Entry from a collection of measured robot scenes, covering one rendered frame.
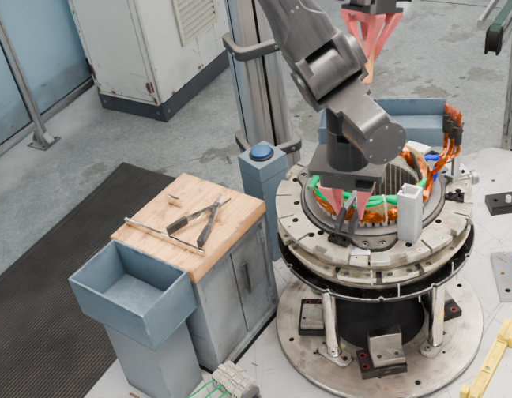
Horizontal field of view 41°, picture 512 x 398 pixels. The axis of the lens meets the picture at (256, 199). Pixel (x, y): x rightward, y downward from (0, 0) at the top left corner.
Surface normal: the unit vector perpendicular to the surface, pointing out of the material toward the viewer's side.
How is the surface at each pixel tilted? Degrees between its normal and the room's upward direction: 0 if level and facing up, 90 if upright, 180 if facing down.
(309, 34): 78
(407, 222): 90
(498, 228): 0
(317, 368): 0
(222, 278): 90
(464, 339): 0
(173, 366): 90
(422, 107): 90
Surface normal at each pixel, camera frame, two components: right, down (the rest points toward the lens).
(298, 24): 0.27, 0.40
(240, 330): 0.81, 0.28
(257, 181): -0.76, 0.48
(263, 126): 0.37, 0.55
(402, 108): -0.20, 0.64
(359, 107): -0.43, -0.56
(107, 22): -0.50, 0.60
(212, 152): -0.14, -0.77
